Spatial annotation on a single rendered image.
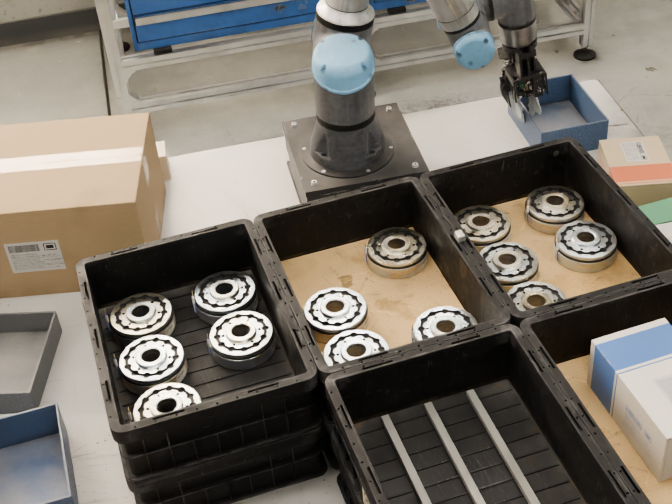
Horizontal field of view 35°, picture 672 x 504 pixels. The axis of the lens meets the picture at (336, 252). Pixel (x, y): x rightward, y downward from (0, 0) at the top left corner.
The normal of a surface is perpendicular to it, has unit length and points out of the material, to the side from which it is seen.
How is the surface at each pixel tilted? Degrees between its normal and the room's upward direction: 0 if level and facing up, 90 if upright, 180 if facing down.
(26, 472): 0
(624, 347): 0
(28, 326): 90
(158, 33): 90
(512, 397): 0
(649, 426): 90
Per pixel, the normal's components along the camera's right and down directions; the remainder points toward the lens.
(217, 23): 0.22, 0.62
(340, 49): -0.04, -0.65
